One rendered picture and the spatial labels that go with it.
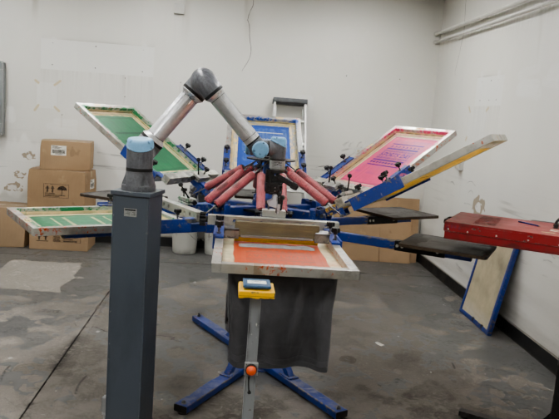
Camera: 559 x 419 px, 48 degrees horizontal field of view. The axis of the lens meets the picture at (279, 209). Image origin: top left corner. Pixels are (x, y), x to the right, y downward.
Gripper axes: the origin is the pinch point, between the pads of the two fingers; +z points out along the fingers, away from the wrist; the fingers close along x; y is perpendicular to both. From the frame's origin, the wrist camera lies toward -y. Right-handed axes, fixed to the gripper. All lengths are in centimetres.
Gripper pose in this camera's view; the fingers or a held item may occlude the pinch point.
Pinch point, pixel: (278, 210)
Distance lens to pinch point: 303.6
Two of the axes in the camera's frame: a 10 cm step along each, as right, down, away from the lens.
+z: -0.7, 9.8, 1.6
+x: 0.9, 1.6, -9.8
